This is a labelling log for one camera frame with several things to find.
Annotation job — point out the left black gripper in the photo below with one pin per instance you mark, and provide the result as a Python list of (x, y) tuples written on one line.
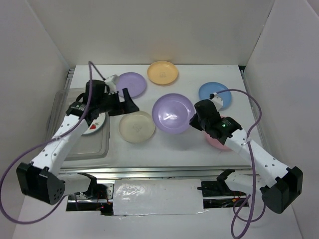
[(128, 105)]

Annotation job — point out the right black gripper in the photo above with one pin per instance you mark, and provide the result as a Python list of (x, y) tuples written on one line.
[(193, 122)]

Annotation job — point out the purple plate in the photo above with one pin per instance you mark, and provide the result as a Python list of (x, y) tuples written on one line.
[(172, 112), (134, 82)]

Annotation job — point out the watermelon pattern white plate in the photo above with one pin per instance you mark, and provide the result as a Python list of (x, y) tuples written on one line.
[(96, 125)]

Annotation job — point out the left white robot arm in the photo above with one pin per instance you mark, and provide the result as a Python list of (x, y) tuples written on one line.
[(39, 178)]

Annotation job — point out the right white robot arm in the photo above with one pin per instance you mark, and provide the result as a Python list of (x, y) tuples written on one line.
[(278, 185)]

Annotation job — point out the clear plastic bin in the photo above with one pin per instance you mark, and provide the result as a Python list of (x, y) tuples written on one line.
[(92, 146)]

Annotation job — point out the pink plate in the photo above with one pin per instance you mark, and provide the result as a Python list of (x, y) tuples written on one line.
[(215, 143)]

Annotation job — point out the cream plate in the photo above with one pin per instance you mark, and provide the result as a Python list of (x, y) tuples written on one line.
[(136, 127)]

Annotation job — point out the blue plate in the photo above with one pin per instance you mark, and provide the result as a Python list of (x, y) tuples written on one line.
[(208, 88)]

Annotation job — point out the orange plate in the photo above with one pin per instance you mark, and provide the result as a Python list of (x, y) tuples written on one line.
[(162, 73)]

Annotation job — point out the white taped cover panel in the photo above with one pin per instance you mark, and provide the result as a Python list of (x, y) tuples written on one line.
[(157, 197)]

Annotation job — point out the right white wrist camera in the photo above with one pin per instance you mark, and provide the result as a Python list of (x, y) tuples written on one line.
[(217, 100)]

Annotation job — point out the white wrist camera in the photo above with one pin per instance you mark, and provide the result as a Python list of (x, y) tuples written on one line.
[(217, 100), (111, 83)]

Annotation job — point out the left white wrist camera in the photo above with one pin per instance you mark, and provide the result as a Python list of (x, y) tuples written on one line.
[(111, 83)]

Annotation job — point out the aluminium rail frame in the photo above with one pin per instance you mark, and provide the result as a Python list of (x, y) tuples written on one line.
[(172, 155)]

